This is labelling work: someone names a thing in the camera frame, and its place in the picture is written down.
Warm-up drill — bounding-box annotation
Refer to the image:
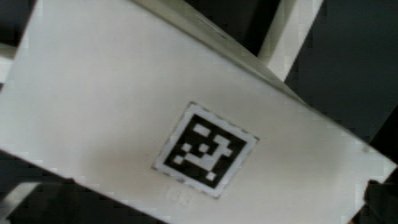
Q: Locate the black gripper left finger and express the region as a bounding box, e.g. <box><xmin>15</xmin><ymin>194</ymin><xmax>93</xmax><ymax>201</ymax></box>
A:
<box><xmin>0</xmin><ymin>179</ymin><xmax>86</xmax><ymax>224</ymax></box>

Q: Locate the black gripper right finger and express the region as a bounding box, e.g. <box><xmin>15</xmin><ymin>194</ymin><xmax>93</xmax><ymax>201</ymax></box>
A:
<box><xmin>356</xmin><ymin>180</ymin><xmax>398</xmax><ymax>224</ymax></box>

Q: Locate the white cabinet top block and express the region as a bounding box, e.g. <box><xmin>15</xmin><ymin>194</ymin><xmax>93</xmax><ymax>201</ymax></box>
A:
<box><xmin>0</xmin><ymin>0</ymin><xmax>397</xmax><ymax>224</ymax></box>

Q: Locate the white cabinet box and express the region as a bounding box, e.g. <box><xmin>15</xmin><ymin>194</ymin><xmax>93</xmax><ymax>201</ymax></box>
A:
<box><xmin>258</xmin><ymin>0</ymin><xmax>324</xmax><ymax>80</ymax></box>

